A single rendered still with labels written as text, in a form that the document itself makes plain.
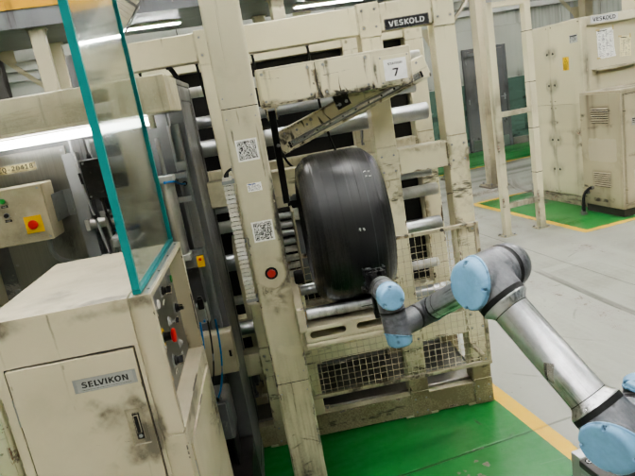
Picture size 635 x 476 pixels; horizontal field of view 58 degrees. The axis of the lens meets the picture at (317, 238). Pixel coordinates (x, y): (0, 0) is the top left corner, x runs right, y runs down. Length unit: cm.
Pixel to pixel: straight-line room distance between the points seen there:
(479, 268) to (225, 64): 112
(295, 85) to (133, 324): 120
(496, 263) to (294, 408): 119
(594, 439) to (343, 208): 100
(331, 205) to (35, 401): 101
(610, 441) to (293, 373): 125
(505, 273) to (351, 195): 71
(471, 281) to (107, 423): 93
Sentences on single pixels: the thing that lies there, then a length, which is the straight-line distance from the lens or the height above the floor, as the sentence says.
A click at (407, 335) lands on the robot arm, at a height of 95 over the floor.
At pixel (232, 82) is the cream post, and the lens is 199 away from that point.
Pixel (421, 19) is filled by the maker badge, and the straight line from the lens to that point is 269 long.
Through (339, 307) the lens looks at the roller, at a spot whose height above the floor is 91.
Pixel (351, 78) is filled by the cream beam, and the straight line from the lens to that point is 228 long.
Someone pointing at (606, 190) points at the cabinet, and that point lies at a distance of 655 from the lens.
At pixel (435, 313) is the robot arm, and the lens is 169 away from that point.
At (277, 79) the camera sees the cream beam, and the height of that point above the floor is 173.
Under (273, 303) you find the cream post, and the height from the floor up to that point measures 95.
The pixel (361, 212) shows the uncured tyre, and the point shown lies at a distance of 187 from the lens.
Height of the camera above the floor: 164
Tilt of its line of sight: 14 degrees down
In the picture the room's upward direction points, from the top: 10 degrees counter-clockwise
